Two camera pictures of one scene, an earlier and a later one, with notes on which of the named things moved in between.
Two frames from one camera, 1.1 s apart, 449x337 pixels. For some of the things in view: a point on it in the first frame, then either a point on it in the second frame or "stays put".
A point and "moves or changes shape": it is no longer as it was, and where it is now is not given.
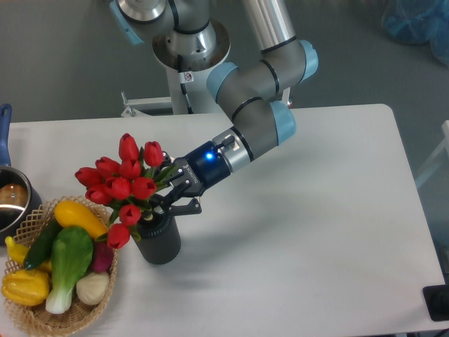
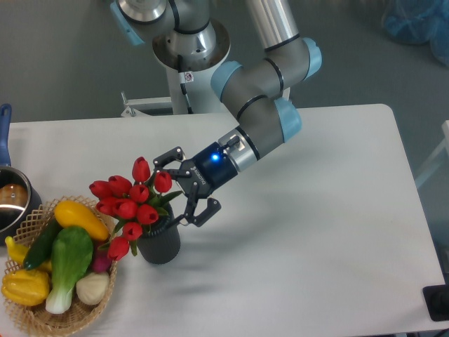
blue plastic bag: (418, 22) stays put
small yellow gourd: (17, 252) stays put
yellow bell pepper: (25, 287) stays put
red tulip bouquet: (125, 186) moves or changes shape
